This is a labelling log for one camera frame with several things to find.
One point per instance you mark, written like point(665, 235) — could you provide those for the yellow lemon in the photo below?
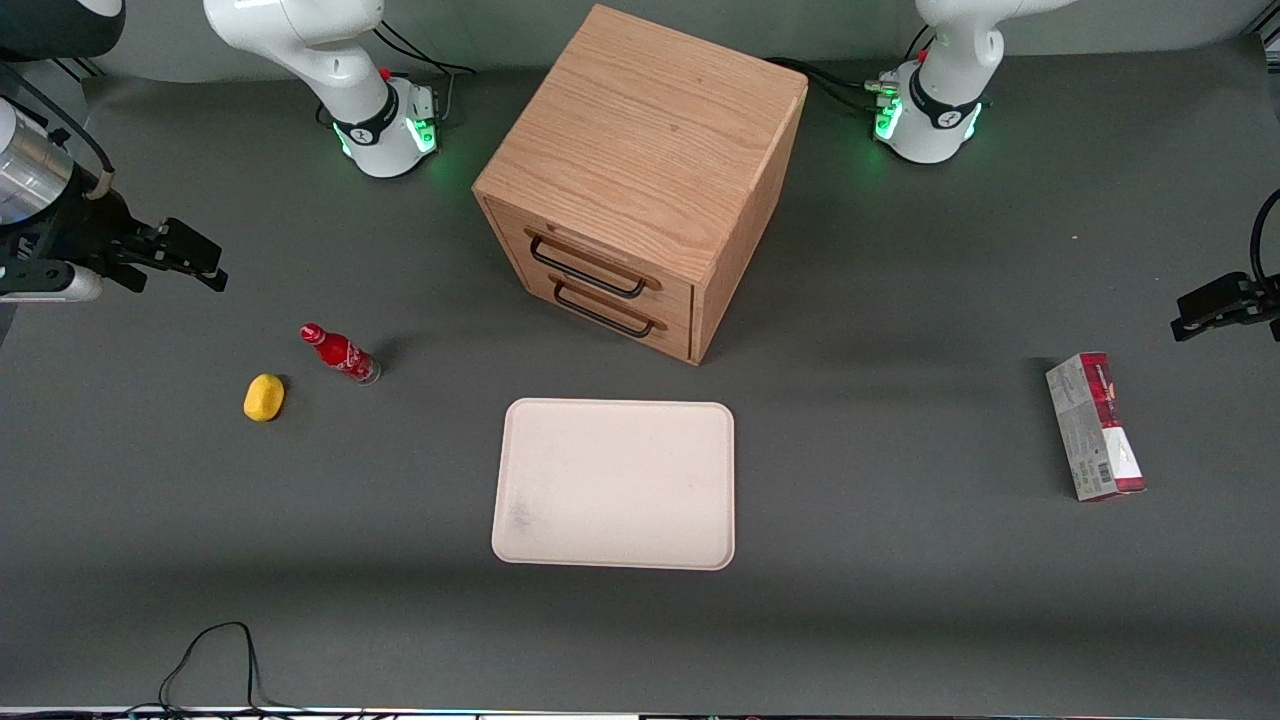
point(264, 398)

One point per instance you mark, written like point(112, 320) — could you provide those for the wooden drawer cabinet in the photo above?
point(640, 130)

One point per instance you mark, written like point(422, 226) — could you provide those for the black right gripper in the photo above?
point(88, 229)

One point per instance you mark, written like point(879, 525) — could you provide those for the red coke bottle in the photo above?
point(342, 355)

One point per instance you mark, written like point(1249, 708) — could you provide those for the beige plastic tray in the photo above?
point(615, 485)

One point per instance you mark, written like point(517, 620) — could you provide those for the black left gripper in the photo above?
point(1232, 299)

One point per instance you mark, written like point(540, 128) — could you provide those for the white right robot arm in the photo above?
point(335, 60)

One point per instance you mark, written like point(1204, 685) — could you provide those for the grey and red carton box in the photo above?
point(1095, 430)

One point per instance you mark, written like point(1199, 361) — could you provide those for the black floor rail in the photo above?
point(78, 70)

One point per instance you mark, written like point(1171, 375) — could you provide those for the wooden drawer front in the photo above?
point(640, 335)
point(600, 255)

